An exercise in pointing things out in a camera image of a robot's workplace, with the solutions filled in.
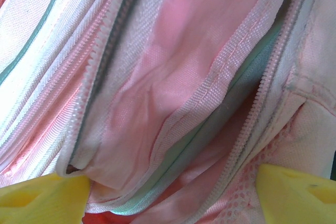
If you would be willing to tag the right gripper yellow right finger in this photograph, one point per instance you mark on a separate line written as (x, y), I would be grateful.
(296, 197)

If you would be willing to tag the pink backpack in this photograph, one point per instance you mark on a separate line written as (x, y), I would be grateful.
(170, 51)

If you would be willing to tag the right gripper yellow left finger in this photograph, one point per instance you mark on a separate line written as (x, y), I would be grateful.
(39, 200)

